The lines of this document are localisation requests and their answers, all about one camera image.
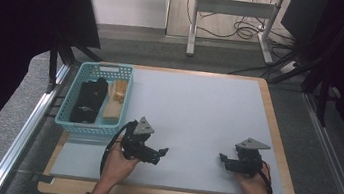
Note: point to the beige glove with orange fingers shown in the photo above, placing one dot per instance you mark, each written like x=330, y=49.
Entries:
x=114, y=106

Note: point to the grey foam mat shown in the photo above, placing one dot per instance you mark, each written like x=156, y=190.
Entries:
x=198, y=114

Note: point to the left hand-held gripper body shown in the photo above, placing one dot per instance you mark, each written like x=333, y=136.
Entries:
x=136, y=146

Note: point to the person's left hand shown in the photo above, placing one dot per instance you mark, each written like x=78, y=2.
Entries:
x=116, y=170

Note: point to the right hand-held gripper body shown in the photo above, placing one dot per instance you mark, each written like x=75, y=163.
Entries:
x=248, y=162

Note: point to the grey metal desk frame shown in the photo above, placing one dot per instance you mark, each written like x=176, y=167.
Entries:
x=235, y=8

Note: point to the black glove with white logo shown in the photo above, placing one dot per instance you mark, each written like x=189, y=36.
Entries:
x=88, y=101

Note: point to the teal plastic basket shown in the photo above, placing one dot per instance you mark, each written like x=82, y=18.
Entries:
x=68, y=107

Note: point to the black tripod stand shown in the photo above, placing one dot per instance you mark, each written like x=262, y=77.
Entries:
x=323, y=90
x=53, y=61

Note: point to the white power strip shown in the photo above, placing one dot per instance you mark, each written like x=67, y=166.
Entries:
x=289, y=67

